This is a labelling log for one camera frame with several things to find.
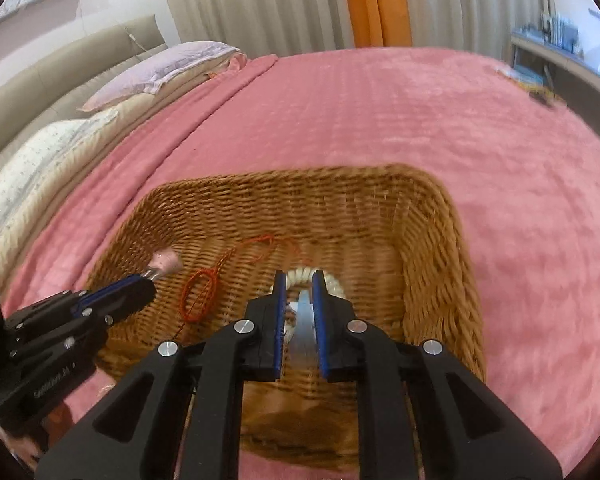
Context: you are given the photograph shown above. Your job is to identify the lilac pillow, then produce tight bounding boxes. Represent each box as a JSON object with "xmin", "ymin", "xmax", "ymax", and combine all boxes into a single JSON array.
[{"xmin": 80, "ymin": 41, "xmax": 243, "ymax": 112}]

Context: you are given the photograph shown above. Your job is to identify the red string bracelet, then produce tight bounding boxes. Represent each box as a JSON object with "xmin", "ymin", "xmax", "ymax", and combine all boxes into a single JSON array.
[{"xmin": 179, "ymin": 235, "xmax": 306, "ymax": 328}]

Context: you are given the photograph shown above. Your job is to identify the colourful book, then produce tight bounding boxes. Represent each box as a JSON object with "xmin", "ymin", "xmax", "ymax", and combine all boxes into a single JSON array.
[{"xmin": 497, "ymin": 64, "xmax": 546, "ymax": 87}]

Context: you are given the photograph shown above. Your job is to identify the white charging cable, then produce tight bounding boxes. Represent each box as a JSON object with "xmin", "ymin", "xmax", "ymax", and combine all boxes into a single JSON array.
[{"xmin": 122, "ymin": 24, "xmax": 146, "ymax": 54}]

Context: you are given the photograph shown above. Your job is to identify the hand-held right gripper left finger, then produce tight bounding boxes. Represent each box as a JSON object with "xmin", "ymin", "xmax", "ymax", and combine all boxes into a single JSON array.
[{"xmin": 35, "ymin": 270, "xmax": 287, "ymax": 480}]

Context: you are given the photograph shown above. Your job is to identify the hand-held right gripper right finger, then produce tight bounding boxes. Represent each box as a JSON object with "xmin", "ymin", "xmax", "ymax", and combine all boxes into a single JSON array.
[{"xmin": 312, "ymin": 269, "xmax": 564, "ymax": 480}]

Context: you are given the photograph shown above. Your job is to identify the white desk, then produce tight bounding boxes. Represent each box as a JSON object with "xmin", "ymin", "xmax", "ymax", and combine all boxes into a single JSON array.
[{"xmin": 510, "ymin": 30, "xmax": 600, "ymax": 121}]

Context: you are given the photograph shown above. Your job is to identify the beige curtain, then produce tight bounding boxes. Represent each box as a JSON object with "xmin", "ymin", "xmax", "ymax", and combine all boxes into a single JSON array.
[
  {"xmin": 400, "ymin": 0, "xmax": 556, "ymax": 53},
  {"xmin": 156, "ymin": 0, "xmax": 356, "ymax": 58}
]

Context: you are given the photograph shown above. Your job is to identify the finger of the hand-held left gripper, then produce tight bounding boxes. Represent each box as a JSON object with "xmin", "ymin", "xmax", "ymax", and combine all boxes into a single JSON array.
[
  {"xmin": 7, "ymin": 280, "xmax": 157, "ymax": 362},
  {"xmin": 2, "ymin": 274, "xmax": 149, "ymax": 337}
]

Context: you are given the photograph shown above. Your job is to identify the pink stone jewelry piece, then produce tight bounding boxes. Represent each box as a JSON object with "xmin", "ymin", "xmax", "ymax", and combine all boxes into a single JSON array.
[{"xmin": 147, "ymin": 247, "xmax": 183, "ymax": 281}]

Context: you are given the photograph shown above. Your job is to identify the beige folded quilt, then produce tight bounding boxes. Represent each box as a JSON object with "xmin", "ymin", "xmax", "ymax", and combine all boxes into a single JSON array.
[{"xmin": 0, "ymin": 55, "xmax": 251, "ymax": 286}]

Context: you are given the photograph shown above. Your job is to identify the white bead bracelet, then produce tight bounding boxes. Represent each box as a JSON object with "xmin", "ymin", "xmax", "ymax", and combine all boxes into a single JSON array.
[{"xmin": 272, "ymin": 266, "xmax": 348, "ymax": 356}]

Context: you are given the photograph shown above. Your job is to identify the beige padded headboard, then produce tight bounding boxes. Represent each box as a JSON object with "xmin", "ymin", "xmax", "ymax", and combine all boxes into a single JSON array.
[{"xmin": 0, "ymin": 14, "xmax": 168, "ymax": 176}]

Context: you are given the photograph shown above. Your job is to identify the white floral pillow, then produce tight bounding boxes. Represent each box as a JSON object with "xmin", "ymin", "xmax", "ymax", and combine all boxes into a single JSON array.
[{"xmin": 0, "ymin": 109, "xmax": 121, "ymax": 241}]

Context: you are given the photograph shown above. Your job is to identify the orange curtain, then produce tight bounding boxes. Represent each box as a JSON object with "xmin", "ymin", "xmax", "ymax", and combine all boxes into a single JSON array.
[{"xmin": 339, "ymin": 0, "xmax": 413, "ymax": 50}]

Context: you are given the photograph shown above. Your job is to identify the small dark object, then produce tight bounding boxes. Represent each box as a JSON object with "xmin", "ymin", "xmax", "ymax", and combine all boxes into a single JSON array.
[{"xmin": 527, "ymin": 87, "xmax": 568, "ymax": 110}]

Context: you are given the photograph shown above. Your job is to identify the brown wicker basket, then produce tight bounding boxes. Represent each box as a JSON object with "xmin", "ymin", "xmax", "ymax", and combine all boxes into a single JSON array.
[{"xmin": 86, "ymin": 164, "xmax": 487, "ymax": 471}]

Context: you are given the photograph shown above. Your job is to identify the books on desk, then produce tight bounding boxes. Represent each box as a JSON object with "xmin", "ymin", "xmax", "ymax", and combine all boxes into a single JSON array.
[{"xmin": 515, "ymin": 10, "xmax": 581, "ymax": 53}]

